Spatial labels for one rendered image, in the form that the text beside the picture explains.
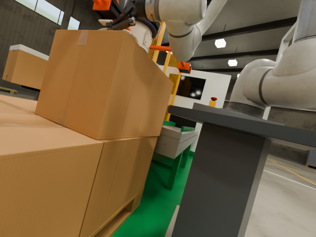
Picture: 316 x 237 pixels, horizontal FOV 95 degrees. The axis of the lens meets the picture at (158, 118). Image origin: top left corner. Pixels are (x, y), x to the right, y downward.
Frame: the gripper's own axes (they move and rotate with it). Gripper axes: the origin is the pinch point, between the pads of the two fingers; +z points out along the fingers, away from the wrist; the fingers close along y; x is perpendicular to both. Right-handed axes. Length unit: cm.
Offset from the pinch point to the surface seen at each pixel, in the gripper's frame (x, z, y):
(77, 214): -9, -20, 78
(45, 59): 62, 136, 11
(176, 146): 62, -34, 57
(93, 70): -5.6, -7.9, 29.1
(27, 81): 52, 139, 40
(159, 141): 62, -20, 58
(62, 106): -4.8, 4.1, 45.6
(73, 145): -17, -20, 53
